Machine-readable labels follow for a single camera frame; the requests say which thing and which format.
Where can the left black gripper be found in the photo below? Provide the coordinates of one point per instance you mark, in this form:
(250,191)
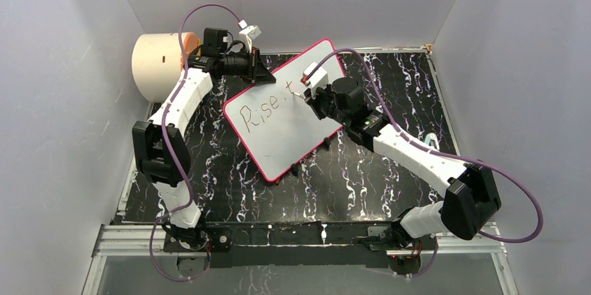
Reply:
(257,73)

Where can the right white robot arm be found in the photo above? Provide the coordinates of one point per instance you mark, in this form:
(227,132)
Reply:
(469,193)

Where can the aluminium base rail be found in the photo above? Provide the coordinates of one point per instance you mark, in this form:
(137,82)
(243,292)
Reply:
(293,258)

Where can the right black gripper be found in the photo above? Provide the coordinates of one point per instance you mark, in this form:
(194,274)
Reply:
(314,102)

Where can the pink framed whiteboard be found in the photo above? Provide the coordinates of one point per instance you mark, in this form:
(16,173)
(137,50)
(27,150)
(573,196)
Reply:
(277,128)

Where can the cream cylindrical drawer box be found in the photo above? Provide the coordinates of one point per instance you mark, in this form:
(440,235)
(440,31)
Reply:
(157,62)

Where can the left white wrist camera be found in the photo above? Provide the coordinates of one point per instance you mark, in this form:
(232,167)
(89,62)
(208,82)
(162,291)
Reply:
(247,34)

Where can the white whiteboard marker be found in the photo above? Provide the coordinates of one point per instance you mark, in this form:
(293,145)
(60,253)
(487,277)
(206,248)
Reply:
(299,95)

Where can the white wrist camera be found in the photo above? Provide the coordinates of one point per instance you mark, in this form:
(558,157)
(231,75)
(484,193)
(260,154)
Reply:
(314,78)
(247,34)

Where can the black whiteboard stand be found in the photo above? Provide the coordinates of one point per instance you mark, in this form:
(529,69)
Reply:
(295,167)

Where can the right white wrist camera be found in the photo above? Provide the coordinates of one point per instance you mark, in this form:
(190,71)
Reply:
(314,78)

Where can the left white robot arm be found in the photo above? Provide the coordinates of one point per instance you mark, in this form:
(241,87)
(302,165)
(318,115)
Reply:
(161,153)

